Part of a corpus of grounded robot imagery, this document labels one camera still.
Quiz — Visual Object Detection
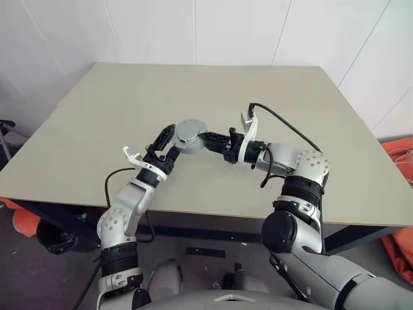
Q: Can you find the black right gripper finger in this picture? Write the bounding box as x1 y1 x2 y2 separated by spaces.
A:
199 138 228 155
201 130 231 145

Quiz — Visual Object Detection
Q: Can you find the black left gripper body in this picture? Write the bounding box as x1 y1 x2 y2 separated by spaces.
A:
143 144 177 176

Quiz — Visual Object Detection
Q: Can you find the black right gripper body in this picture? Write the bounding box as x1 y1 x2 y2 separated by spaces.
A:
221 127 247 165

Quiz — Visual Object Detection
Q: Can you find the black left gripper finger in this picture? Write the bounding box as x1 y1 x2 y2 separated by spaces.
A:
165 145 181 167
150 123 177 153

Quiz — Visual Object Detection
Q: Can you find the grey motor cover with circuit board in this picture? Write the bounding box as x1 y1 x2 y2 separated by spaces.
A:
174 119 208 145

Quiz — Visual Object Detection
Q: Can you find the black floor strip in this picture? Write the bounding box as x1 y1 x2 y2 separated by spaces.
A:
186 247 226 258

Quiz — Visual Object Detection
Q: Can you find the grey rounded shape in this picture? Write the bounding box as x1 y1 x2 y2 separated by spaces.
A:
150 258 185 296
222 263 268 293

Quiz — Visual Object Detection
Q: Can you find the black plastic bag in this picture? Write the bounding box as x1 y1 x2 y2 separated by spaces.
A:
35 219 80 258

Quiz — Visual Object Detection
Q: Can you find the orange fabric bag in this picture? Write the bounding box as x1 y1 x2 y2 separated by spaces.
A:
0 198 42 239
380 137 413 279

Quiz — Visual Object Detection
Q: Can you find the silver robot torso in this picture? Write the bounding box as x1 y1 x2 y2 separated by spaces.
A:
146 289 312 310

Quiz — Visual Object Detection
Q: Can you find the black chair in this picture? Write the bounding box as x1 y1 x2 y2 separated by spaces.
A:
0 119 30 162

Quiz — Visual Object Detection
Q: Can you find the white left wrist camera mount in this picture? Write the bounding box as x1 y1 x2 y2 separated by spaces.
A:
122 146 168 182

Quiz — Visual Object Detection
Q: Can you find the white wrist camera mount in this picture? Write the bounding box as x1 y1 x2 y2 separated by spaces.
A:
239 108 259 166
122 146 168 182

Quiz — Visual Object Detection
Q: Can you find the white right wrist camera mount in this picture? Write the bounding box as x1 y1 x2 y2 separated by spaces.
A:
239 108 259 166

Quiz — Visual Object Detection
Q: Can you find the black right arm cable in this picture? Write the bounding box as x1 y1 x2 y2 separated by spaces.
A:
247 102 323 189

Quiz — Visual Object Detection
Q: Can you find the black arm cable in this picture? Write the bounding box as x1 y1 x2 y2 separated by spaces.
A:
74 167 156 309
247 102 323 189

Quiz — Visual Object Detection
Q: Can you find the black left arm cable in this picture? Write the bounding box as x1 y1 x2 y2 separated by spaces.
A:
74 167 156 309

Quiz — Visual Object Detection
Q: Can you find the table with dark frame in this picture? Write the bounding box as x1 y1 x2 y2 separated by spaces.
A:
0 62 413 256

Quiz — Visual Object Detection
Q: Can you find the white cord tangle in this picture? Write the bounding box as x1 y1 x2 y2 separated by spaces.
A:
385 141 413 189

